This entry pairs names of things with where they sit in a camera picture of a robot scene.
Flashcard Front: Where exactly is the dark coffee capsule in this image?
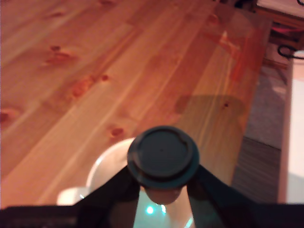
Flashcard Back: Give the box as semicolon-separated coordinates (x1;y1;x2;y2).
127;125;200;205

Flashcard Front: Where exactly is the looped black cable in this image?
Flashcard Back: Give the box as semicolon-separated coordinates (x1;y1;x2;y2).
277;44;299;59

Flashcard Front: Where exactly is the grey rug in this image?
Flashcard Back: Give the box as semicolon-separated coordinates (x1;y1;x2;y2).
231;67;293;204

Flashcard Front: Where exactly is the wooden furniture piece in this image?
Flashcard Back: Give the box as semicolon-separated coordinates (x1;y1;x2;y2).
253;0;304;48

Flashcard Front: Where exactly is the red cartoon print mug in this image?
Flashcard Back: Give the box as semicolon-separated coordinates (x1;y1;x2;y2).
57;137;199;228

